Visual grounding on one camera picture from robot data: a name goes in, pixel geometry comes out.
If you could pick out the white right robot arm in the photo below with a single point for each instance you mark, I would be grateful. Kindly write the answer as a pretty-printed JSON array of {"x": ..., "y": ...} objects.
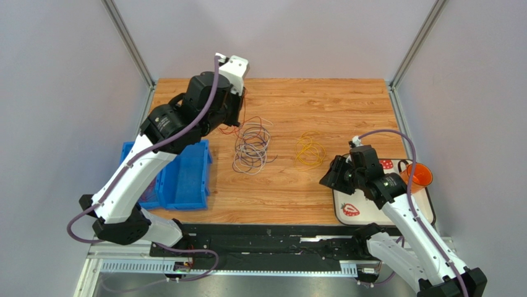
[{"x": 432, "y": 268}]

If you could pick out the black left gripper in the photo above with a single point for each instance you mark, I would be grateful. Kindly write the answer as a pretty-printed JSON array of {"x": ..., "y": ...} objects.
[{"x": 237, "y": 101}]

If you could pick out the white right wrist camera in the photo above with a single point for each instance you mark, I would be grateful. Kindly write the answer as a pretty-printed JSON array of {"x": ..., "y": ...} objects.
[{"x": 355, "y": 142}]

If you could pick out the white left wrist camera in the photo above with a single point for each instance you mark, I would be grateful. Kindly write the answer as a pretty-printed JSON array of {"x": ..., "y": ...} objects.
[{"x": 235, "y": 69}]

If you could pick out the aluminium frame post right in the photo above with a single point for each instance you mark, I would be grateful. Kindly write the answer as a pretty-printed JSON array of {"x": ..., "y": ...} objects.
[{"x": 425, "y": 29}]

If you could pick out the blue plastic bin right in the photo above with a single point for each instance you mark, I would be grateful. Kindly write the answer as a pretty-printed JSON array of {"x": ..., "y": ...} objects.
[{"x": 183, "y": 184}]

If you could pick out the orange plastic cup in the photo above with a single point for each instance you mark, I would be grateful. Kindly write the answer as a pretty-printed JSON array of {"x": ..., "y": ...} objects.
[{"x": 418, "y": 176}]

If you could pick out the aluminium frame post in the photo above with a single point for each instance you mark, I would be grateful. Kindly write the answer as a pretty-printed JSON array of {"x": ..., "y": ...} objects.
[
  {"x": 120, "y": 24},
  {"x": 425, "y": 29}
]

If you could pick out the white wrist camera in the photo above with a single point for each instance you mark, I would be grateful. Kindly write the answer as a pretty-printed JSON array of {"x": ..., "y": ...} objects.
[
  {"x": 235, "y": 69},
  {"x": 355, "y": 142}
]

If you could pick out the blue plastic bin left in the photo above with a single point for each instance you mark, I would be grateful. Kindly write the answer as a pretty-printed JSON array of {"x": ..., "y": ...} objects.
[{"x": 149, "y": 198}]

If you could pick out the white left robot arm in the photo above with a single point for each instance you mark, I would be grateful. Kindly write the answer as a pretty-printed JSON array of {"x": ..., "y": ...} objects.
[{"x": 210, "y": 100}]

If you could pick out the strawberry print tray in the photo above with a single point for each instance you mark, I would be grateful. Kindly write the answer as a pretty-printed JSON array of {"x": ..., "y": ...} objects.
[{"x": 356, "y": 210}]

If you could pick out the aluminium frame post left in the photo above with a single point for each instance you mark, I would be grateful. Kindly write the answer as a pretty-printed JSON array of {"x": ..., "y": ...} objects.
[{"x": 120, "y": 24}]

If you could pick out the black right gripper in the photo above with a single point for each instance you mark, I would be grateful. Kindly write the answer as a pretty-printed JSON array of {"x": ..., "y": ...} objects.
[{"x": 338, "y": 174}]

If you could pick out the blue plastic bin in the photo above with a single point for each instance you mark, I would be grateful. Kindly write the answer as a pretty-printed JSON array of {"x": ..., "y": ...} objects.
[
  {"x": 183, "y": 184},
  {"x": 149, "y": 198}
]

